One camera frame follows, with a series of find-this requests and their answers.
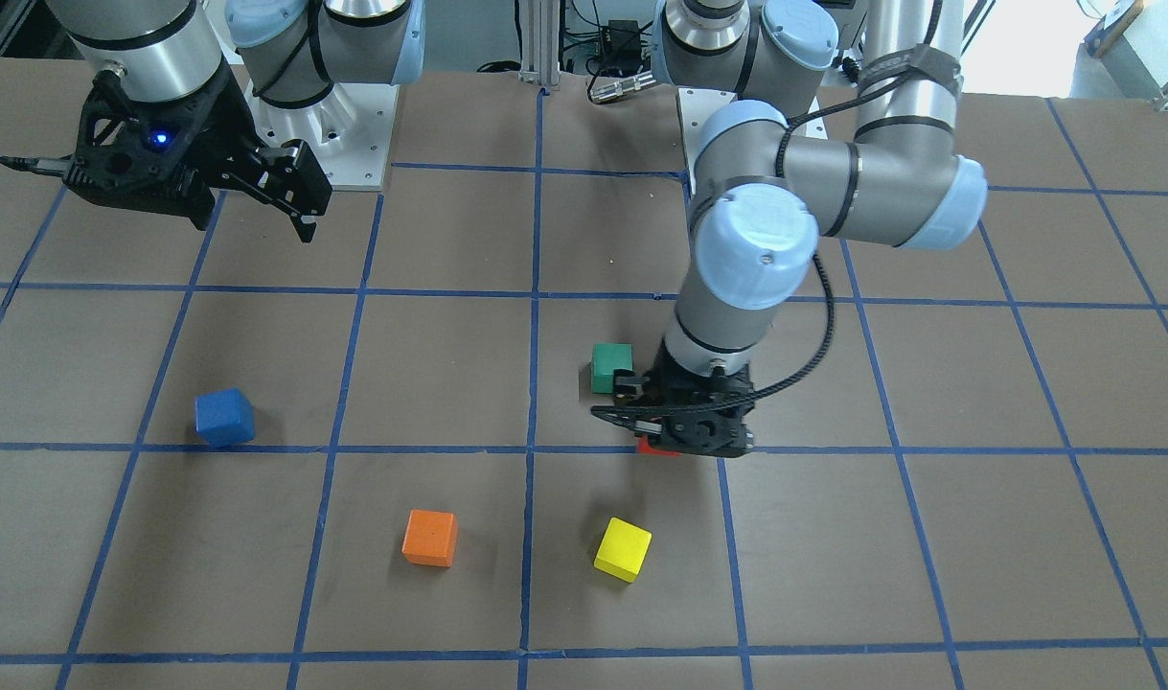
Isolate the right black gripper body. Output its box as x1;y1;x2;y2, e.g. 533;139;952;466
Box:
76;62;277;208

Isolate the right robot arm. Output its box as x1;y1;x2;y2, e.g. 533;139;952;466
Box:
1;1;425;243

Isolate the brown paper table mat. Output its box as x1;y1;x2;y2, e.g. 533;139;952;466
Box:
0;58;1168;689

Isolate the yellow wooden block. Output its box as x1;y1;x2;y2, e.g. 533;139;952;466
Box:
593;517;653;584

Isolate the aluminium frame post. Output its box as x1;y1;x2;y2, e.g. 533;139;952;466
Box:
515;0;564;93

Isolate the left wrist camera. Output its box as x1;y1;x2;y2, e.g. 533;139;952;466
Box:
589;403;755;458

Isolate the orange wooden block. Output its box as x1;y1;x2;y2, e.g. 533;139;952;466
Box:
401;508;458;569

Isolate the red wooden block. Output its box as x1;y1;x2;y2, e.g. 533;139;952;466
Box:
637;435;680;456

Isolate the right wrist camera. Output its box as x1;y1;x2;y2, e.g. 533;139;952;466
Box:
0;116;216;231

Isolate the blue wooden block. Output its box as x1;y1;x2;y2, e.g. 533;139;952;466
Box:
195;388;256;449

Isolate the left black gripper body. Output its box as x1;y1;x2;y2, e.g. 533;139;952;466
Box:
646;341;755;409

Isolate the green wooden block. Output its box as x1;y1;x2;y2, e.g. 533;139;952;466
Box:
589;342;633;396

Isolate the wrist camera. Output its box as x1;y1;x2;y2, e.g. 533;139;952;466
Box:
0;116;216;231
589;403;755;458

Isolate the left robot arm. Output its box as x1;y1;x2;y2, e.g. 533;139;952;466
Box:
591;1;988;428

